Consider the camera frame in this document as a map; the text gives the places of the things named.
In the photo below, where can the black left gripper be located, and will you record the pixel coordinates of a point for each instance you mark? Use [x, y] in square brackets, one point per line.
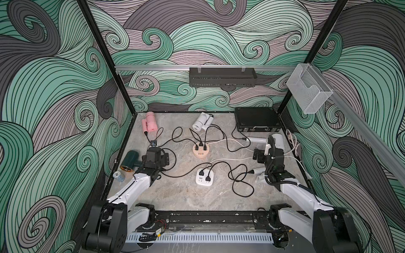
[163, 159]

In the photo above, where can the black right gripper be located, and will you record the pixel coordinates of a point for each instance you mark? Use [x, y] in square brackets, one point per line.
[260, 154]

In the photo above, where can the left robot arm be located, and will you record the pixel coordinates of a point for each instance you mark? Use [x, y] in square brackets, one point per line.
[110, 221]

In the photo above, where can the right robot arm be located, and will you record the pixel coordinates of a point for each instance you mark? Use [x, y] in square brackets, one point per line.
[328, 228]

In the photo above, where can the dark green hair dryer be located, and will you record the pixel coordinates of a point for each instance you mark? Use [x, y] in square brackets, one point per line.
[131, 161]

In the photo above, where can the white folded hair dryer front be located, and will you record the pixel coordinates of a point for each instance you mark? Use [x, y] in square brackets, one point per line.
[260, 174]

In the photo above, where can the small clear bottle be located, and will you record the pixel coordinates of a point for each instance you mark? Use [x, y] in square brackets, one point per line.
[118, 176]

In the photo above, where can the pink hair dryer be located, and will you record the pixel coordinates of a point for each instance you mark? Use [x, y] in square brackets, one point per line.
[149, 123]

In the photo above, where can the black ribbed carrying case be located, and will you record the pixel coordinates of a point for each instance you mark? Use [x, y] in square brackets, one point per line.
[257, 119]

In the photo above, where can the round pink power strip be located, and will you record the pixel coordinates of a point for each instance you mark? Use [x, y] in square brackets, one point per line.
[201, 151]

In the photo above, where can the white square power strip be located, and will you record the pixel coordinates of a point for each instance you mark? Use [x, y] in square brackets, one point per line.
[204, 177]

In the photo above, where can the white hair dryer straight handle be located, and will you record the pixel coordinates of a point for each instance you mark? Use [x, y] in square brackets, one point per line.
[278, 139]

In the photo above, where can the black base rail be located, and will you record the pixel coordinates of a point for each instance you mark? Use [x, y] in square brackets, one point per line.
[257, 219]

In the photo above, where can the clear plastic wall holder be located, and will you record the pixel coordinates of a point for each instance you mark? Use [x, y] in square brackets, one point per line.
[309, 88]

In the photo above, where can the black wall shelf tray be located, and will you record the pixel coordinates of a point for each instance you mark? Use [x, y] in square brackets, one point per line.
[226, 78]

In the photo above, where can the white slotted cable duct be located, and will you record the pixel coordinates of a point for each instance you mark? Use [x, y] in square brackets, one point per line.
[189, 237]

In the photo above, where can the aluminium wall rail right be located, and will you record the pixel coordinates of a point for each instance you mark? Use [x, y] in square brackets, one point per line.
[377, 115]

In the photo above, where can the black corner frame post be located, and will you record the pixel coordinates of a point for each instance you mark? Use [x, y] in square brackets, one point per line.
[322, 37]

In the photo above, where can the black left corner post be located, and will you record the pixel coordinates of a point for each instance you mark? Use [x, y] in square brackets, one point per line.
[85, 9]

